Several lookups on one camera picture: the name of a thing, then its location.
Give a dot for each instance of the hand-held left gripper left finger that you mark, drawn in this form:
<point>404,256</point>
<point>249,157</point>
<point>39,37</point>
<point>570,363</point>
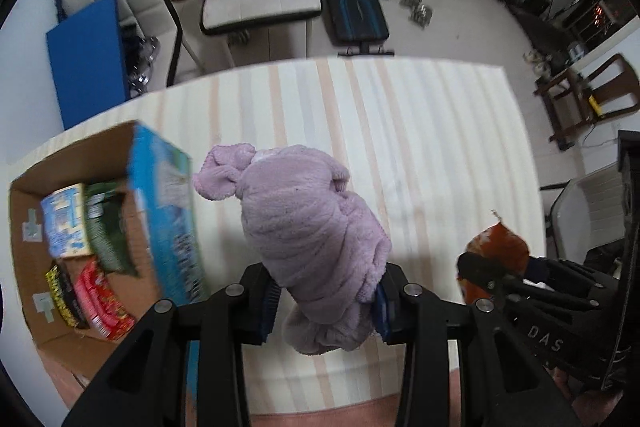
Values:
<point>267,312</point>

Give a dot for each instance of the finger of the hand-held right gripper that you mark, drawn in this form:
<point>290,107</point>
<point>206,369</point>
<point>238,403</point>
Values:
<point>565,279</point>
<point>482,269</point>

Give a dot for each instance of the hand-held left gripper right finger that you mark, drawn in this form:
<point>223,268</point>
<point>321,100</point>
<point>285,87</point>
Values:
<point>382,312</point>

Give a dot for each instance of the orange snack packet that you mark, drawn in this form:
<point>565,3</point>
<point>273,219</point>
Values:
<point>500,244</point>

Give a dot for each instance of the purple plush toy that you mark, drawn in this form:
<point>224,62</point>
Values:
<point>300,217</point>

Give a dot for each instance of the cardboard box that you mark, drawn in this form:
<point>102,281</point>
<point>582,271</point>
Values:
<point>165,187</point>

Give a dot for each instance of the red packet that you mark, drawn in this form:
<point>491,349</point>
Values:
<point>102,302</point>

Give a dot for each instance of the green packet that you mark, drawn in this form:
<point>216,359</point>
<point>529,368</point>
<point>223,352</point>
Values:
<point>110,232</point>

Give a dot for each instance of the black and yellow packet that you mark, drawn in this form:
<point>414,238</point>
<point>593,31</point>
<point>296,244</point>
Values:
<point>65,297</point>

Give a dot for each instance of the white and blue carton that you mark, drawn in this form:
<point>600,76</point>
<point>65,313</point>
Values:
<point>65,222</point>

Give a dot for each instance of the person's right hand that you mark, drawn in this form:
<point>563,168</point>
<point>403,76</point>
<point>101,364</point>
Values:
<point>590,407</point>

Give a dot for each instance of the grey cushioned chair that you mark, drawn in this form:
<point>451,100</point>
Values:
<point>585,207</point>

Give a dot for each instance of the dark wooden chair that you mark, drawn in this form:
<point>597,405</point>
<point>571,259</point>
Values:
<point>600,87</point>

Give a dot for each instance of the pair of light shoes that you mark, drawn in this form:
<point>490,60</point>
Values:
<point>537,62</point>

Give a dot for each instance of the black box on floor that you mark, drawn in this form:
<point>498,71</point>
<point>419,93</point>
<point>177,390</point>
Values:
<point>536,2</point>

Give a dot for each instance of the chrome weight plates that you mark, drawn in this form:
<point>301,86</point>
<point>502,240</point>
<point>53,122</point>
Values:
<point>144,64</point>

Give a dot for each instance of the blue folded mat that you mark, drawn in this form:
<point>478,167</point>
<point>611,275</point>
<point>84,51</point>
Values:
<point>87,57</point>

